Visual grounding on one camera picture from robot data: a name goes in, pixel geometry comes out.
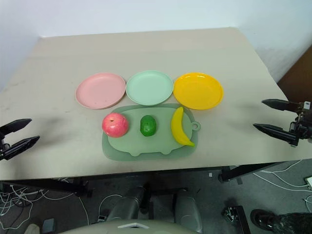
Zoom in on pink plate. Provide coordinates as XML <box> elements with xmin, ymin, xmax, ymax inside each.
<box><xmin>75</xmin><ymin>72</ymin><xmax>127</xmax><ymax>110</ymax></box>

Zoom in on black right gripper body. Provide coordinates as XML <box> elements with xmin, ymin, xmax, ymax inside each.
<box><xmin>289</xmin><ymin>101</ymin><xmax>312</xmax><ymax>143</ymax></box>

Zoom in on tangled white floor cables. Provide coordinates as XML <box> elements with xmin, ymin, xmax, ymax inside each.
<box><xmin>0</xmin><ymin>179</ymin><xmax>90</xmax><ymax>224</ymax></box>

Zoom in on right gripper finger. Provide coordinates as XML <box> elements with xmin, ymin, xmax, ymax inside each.
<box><xmin>253</xmin><ymin>123</ymin><xmax>299</xmax><ymax>147</ymax></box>
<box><xmin>261</xmin><ymin>98</ymin><xmax>303</xmax><ymax>113</ymax></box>

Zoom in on grey robot left leg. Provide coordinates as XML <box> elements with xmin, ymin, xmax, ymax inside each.
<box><xmin>105</xmin><ymin>185</ymin><xmax>147</xmax><ymax>223</ymax></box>

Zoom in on green lime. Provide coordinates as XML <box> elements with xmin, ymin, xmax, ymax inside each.
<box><xmin>140</xmin><ymin>115</ymin><xmax>158</xmax><ymax>137</ymax></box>

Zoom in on green pig-shaped cutting board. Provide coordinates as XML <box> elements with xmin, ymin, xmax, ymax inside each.
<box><xmin>101</xmin><ymin>103</ymin><xmax>199</xmax><ymax>162</ymax></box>

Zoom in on white floor cable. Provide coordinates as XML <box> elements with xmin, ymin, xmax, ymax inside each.
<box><xmin>253</xmin><ymin>159</ymin><xmax>312</xmax><ymax>189</ymax></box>

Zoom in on yellow banana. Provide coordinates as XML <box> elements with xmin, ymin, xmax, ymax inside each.
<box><xmin>171</xmin><ymin>106</ymin><xmax>195</xmax><ymax>148</ymax></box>

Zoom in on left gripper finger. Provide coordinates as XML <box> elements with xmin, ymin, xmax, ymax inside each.
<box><xmin>3</xmin><ymin>136</ymin><xmax>40</xmax><ymax>161</ymax></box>
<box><xmin>0</xmin><ymin>118</ymin><xmax>33</xmax><ymax>135</ymax></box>

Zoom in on black shoe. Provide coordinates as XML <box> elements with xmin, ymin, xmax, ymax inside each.
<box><xmin>250</xmin><ymin>209</ymin><xmax>280</xmax><ymax>232</ymax></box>

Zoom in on grey robot leg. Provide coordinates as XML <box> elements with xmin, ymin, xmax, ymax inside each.
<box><xmin>105</xmin><ymin>185</ymin><xmax>147</xmax><ymax>223</ymax></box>
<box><xmin>174</xmin><ymin>189</ymin><xmax>203</xmax><ymax>232</ymax></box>

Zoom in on grey robot torso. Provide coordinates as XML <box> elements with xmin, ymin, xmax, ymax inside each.
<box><xmin>58</xmin><ymin>216</ymin><xmax>203</xmax><ymax>234</ymax></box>

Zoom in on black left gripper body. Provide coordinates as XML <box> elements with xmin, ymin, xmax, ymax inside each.
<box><xmin>0</xmin><ymin>133</ymin><xmax>10</xmax><ymax>162</ymax></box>

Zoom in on yellow plate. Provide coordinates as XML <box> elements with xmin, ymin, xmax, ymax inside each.
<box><xmin>173</xmin><ymin>72</ymin><xmax>225</xmax><ymax>111</ymax></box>

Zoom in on small grey box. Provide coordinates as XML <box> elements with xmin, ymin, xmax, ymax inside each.
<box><xmin>42</xmin><ymin>218</ymin><xmax>56</xmax><ymax>230</ymax></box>

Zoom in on grey robot right leg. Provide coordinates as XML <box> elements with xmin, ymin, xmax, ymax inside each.
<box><xmin>174</xmin><ymin>189</ymin><xmax>203</xmax><ymax>232</ymax></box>

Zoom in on brown wooden panel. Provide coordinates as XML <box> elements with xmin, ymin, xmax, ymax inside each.
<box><xmin>277</xmin><ymin>45</ymin><xmax>312</xmax><ymax>104</ymax></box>

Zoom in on light green plate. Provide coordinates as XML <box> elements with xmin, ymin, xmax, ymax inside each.
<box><xmin>125</xmin><ymin>70</ymin><xmax>174</xmax><ymax>106</ymax></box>

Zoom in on black metal stand base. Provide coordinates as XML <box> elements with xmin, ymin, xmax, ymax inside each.
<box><xmin>221</xmin><ymin>205</ymin><xmax>252</xmax><ymax>234</ymax></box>

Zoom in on light green pig-shaped board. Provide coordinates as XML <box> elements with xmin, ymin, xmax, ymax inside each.
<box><xmin>107</xmin><ymin>108</ymin><xmax>201</xmax><ymax>157</ymax></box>

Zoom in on black table frame beam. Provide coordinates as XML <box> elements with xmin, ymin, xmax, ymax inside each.
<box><xmin>218</xmin><ymin>159</ymin><xmax>304</xmax><ymax>184</ymax></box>
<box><xmin>0</xmin><ymin>177</ymin><xmax>95</xmax><ymax>197</ymax></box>

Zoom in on red apple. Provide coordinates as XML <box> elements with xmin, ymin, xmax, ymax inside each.
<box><xmin>101</xmin><ymin>112</ymin><xmax>130</xmax><ymax>138</ymax></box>

